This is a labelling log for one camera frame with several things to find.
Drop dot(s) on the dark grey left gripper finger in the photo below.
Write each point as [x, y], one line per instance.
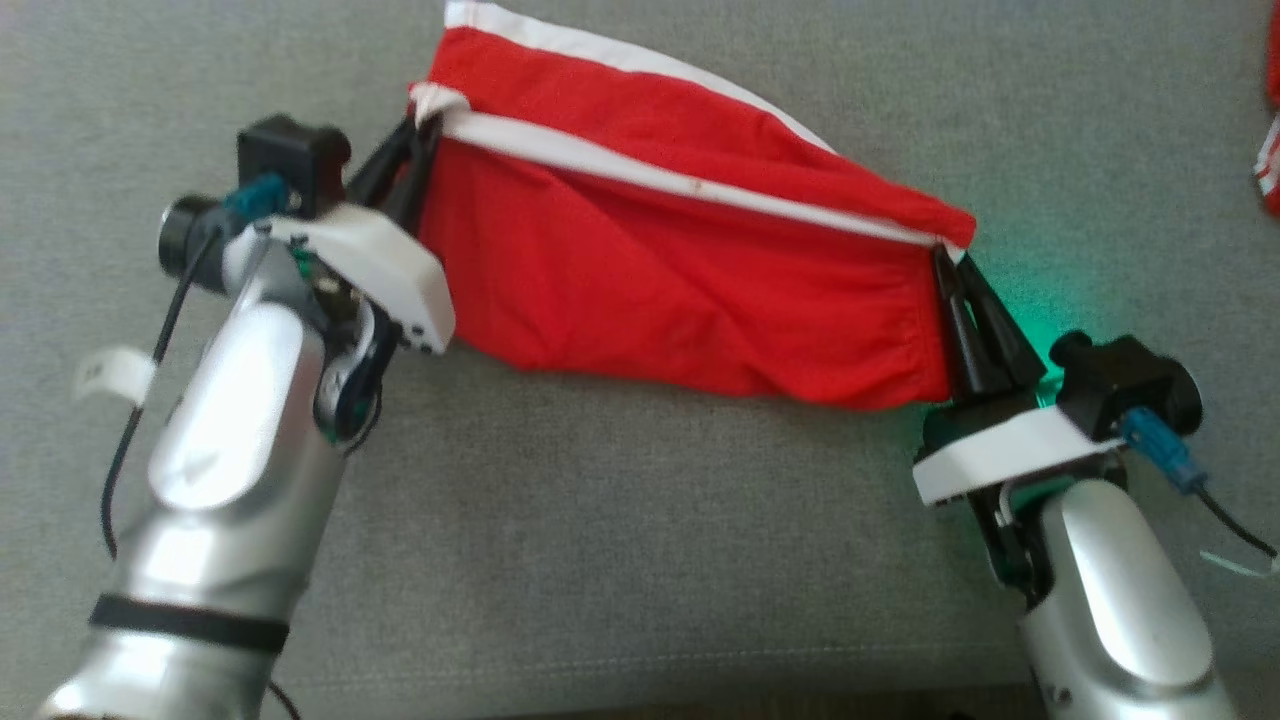
[385, 160]
[418, 185]

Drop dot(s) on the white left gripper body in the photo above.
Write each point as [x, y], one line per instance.
[390, 265]

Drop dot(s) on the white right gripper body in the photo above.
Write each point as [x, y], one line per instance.
[1010, 450]

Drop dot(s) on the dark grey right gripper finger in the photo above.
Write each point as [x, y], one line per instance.
[960, 340]
[1005, 350]

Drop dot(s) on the red garment with wide white bands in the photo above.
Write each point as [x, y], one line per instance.
[650, 260]

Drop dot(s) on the red garment with thin white stripes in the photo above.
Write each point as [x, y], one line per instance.
[1272, 160]

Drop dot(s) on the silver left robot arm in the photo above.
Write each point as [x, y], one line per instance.
[230, 480]

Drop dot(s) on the grey fabric sofa seat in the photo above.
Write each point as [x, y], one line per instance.
[650, 550]

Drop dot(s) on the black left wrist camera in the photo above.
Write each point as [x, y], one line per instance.
[295, 160]

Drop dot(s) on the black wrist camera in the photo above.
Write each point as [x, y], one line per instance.
[1120, 380]
[295, 160]

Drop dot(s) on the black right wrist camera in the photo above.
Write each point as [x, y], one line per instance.
[1120, 380]

